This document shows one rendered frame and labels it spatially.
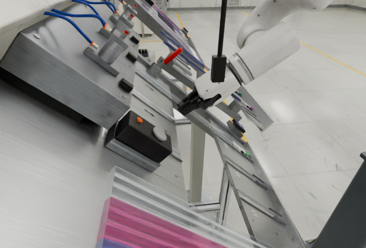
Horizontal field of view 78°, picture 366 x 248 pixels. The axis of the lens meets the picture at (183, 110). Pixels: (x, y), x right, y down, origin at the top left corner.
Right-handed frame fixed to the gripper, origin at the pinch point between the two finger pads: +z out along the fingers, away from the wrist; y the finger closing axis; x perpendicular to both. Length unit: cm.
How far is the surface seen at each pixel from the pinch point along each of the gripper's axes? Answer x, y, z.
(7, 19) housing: -34.6, 31.2, -1.3
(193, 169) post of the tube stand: 52, -30, 27
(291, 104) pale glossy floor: 157, -142, -55
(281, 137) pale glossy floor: 135, -90, -24
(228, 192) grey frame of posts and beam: 56, -10, 14
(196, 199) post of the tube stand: 75, -30, 40
